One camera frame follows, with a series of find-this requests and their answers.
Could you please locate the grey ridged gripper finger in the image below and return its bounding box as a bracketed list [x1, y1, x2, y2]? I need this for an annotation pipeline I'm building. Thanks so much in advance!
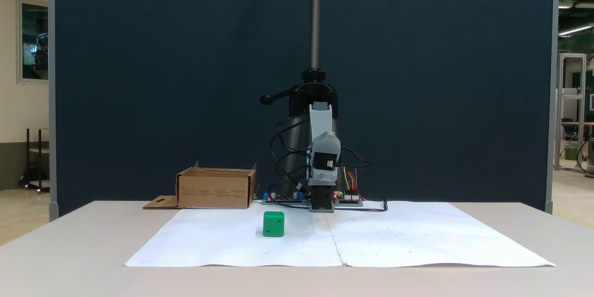
[308, 169, 338, 186]

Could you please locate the green die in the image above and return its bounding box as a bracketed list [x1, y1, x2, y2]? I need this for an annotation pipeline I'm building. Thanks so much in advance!
[263, 211, 285, 238]

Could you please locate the blue circuit board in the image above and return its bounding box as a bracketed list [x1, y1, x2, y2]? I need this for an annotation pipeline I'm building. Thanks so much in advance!
[261, 192, 308, 206]

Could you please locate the brown cardboard box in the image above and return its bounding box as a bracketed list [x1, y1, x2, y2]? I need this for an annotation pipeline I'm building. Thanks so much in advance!
[142, 161, 258, 210]

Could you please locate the white paper sheet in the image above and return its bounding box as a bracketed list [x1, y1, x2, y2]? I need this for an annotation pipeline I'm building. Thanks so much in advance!
[124, 201, 345, 268]
[325, 201, 556, 268]

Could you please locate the dark blue partition panel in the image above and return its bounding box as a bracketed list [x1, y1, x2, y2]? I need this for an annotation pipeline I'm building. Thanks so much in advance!
[48, 0, 560, 221]

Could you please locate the dark office chair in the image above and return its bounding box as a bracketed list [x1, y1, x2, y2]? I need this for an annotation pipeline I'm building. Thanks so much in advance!
[561, 117, 581, 143]

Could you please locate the black shelf cart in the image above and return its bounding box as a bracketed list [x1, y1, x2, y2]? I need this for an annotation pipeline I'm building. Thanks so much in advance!
[18, 127, 51, 194]

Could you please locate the black servo cable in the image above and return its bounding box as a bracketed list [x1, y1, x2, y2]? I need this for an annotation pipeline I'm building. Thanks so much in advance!
[270, 117, 311, 198]
[340, 145, 374, 170]

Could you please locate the circuit board with jumper wires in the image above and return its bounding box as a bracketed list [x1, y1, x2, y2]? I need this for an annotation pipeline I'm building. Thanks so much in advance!
[334, 189, 364, 206]

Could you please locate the black power cable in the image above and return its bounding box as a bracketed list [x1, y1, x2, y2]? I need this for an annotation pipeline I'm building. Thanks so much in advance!
[334, 199, 388, 213]

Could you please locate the aluminium frame rack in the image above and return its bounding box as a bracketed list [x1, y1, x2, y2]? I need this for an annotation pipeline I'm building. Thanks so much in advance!
[554, 52, 588, 173]

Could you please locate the framed wall window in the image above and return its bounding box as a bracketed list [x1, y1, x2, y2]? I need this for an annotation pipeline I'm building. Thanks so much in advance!
[17, 0, 50, 85]

